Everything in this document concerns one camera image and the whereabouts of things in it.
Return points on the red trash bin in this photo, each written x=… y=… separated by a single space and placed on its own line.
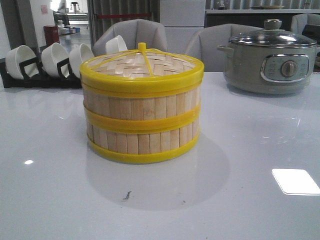
x=51 y=34

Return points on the grey armchair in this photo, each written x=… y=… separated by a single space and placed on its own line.
x=307 y=24
x=133 y=32
x=203 y=44

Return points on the white refrigerator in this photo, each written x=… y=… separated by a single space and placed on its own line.
x=181 y=19

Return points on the woven bamboo steamer lid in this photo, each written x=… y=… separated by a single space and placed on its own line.
x=141 y=73

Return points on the white bowl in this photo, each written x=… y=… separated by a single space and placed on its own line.
x=115 y=45
x=14 y=57
x=79 y=55
x=50 y=56

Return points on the dark counter cabinet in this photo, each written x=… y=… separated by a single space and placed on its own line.
x=253 y=17

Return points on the black dish rack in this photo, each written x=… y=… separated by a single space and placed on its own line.
x=65 y=80

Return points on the bamboo steamer tray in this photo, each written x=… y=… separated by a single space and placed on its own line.
x=142 y=115
x=144 y=148

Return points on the grey electric cooking pot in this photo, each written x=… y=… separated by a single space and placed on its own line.
x=268 y=70

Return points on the wooden plate on counter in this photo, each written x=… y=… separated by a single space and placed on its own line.
x=267 y=7

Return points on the red barrier belt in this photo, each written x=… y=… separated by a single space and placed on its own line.
x=120 y=16

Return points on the glass pot lid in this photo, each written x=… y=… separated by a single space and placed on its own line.
x=272 y=36

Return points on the far right grey armchair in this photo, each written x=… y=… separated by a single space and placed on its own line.
x=307 y=24

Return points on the left grey armchair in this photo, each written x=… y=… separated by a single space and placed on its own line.
x=133 y=32

